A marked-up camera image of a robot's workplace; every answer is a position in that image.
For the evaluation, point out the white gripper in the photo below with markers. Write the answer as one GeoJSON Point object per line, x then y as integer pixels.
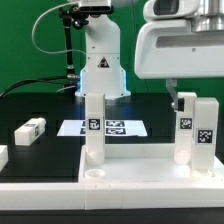
{"type": "Point", "coordinates": [167, 49]}

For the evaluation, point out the white desk top tray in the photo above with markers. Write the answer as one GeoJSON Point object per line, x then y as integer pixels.
{"type": "Point", "coordinates": [143, 163]}

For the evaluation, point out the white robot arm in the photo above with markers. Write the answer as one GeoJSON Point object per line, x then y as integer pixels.
{"type": "Point", "coordinates": [102, 72]}

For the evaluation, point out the fiducial marker sheet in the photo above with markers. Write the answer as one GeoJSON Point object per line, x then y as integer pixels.
{"type": "Point", "coordinates": [112, 127]}

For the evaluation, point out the white front fence bar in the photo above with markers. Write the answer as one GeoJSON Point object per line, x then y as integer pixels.
{"type": "Point", "coordinates": [93, 196]}

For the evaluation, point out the white fence bar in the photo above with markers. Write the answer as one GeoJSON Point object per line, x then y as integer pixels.
{"type": "Point", "coordinates": [93, 196]}
{"type": "Point", "coordinates": [3, 156]}

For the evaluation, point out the white left fence bar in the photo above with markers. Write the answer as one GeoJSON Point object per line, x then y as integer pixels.
{"type": "Point", "coordinates": [3, 156]}

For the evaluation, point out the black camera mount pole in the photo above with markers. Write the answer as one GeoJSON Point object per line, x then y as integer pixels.
{"type": "Point", "coordinates": [69, 40]}

